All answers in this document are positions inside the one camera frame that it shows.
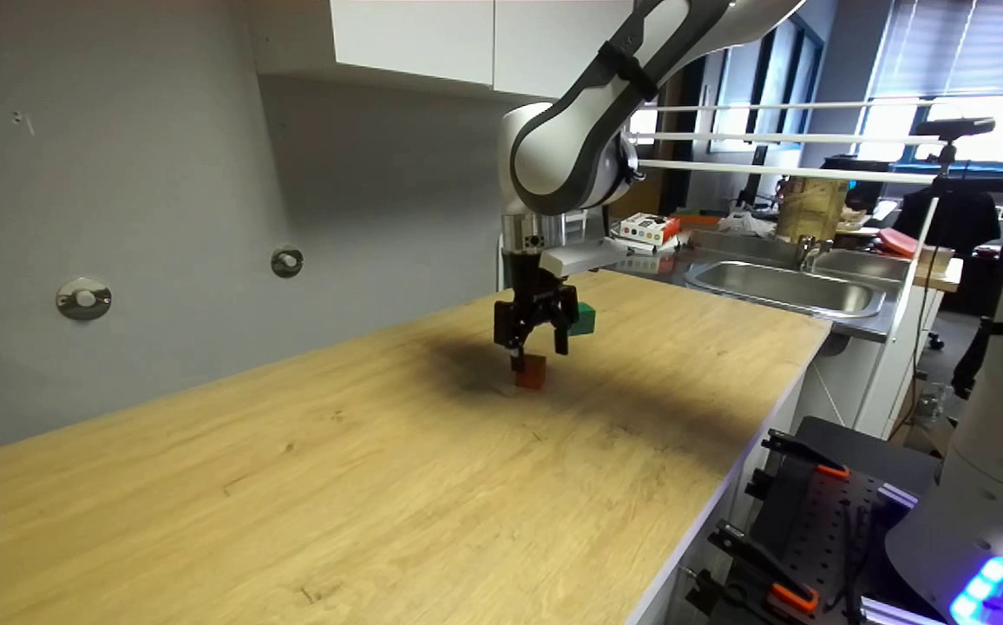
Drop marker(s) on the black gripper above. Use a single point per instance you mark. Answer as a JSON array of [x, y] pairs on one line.
[[540, 294]]

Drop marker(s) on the orange block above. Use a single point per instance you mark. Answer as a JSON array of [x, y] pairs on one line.
[[530, 372]]

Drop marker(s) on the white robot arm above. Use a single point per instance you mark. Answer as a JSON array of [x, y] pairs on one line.
[[658, 38]]

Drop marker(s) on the green block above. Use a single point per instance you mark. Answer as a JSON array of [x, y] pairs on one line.
[[584, 319]]

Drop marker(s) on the red white box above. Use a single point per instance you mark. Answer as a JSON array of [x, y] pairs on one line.
[[648, 229]]

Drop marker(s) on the black orange clamp upper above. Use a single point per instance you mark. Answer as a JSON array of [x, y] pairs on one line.
[[795, 452]]

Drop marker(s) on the black orange clamp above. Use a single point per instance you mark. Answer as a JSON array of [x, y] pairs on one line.
[[756, 585], [795, 452]]

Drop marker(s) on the beige jar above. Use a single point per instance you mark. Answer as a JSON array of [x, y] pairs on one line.
[[811, 207]]

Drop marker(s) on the stainless steel sink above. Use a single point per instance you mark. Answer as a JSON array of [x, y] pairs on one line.
[[789, 288]]

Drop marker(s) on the black orange clamp lower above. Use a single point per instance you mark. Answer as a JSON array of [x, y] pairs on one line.
[[756, 585]]

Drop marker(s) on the white metal rack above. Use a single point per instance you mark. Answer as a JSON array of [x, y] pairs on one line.
[[755, 169]]

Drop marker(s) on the black office chair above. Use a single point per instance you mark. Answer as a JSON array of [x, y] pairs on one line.
[[957, 218]]

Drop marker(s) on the round wall fixture right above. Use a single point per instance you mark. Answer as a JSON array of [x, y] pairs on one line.
[[286, 262]]

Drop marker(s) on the round wall fixture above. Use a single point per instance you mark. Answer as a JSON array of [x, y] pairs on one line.
[[286, 262], [85, 298]]

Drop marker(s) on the white wall cabinet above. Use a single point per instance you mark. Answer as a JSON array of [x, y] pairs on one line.
[[504, 47]]

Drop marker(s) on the round wall fixture left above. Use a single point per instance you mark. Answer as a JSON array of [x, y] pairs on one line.
[[85, 298]]

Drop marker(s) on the black camera on stand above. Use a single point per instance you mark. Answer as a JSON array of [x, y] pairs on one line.
[[947, 134]]

